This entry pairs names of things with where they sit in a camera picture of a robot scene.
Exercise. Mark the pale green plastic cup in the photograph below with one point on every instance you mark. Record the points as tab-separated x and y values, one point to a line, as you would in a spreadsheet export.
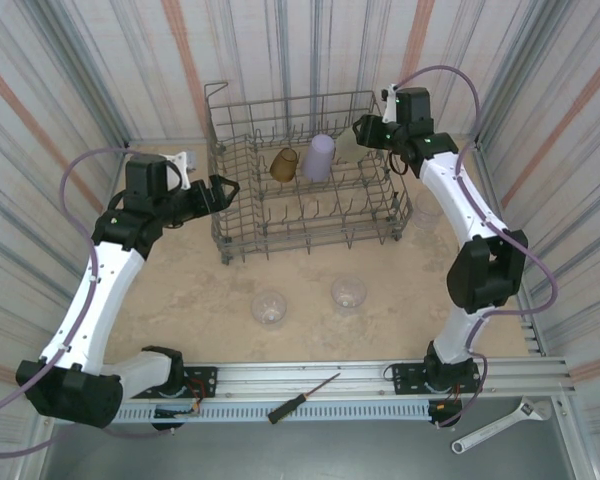
349	147

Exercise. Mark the purple plastic cup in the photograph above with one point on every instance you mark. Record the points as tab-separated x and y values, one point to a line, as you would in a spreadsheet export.
319	157

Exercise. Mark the amber plastic cup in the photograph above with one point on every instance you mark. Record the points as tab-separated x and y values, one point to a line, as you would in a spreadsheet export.
283	165

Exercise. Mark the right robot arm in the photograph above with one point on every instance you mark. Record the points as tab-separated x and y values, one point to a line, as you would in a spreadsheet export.
455	195

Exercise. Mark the black device beside table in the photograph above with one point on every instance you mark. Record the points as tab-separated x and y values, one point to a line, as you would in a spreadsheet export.
405	380

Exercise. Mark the silver adjustable wrench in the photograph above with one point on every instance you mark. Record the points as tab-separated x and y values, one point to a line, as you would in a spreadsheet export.
495	427

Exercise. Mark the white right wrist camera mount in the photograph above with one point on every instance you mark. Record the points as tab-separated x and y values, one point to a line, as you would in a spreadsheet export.
391	107

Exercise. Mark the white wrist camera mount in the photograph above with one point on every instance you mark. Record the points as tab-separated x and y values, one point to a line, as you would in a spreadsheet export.
391	107
182	162

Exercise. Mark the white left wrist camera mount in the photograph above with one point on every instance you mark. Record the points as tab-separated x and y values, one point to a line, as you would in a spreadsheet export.
182	162

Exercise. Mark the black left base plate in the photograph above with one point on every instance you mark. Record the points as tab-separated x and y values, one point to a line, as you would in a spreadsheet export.
205	382

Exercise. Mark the aluminium mounting rail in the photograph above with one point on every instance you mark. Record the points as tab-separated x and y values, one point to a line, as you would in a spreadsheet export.
305	380

